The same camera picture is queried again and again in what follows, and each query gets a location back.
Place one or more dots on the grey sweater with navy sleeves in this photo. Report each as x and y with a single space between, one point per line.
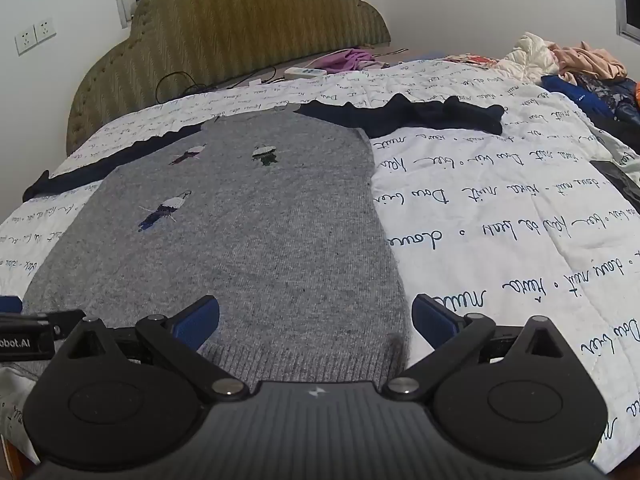
260 220

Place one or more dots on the floral cloth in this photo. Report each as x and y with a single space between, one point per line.
472 60

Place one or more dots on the white garment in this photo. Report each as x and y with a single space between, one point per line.
530 55

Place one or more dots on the blue garment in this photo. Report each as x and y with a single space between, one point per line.
575 92

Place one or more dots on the white power strip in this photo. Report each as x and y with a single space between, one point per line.
305 72

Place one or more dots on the pink garment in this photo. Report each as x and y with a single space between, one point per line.
590 62

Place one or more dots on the white printed blanket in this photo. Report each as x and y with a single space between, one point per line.
475 240

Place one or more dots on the white wall socket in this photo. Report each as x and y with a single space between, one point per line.
25 42
45 30

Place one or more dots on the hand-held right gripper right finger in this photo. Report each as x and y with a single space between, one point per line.
434 321

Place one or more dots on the purple cloth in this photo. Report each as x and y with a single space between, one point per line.
345 60

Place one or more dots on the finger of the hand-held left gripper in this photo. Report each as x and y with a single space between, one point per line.
10 305
45 320

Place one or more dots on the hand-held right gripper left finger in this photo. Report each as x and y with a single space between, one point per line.
200 319

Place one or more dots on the olive padded headboard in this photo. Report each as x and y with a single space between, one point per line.
225 20

